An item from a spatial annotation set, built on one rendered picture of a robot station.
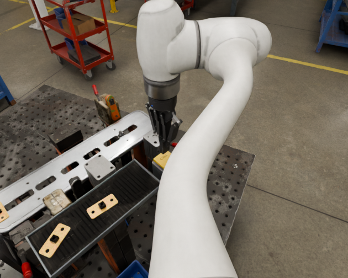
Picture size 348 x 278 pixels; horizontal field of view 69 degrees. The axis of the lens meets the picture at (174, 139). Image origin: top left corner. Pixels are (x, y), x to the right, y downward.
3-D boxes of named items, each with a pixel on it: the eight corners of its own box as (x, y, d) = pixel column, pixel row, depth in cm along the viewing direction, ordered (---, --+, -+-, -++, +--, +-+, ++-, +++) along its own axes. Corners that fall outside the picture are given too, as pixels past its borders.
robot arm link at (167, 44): (140, 85, 57) (198, 81, 58) (131, 13, 45) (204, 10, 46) (138, 60, 64) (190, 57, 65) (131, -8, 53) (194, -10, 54)
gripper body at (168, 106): (184, 91, 65) (183, 118, 72) (161, 78, 69) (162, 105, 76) (163, 105, 61) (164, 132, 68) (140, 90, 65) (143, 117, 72)
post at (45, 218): (81, 256, 108) (47, 211, 78) (88, 265, 105) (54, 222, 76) (70, 265, 105) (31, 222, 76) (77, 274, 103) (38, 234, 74)
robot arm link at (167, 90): (162, 57, 65) (162, 77, 70) (134, 71, 61) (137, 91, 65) (188, 71, 61) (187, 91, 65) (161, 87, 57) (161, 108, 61)
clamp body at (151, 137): (158, 173, 137) (154, 125, 110) (173, 186, 131) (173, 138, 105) (145, 184, 132) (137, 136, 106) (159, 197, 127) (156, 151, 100)
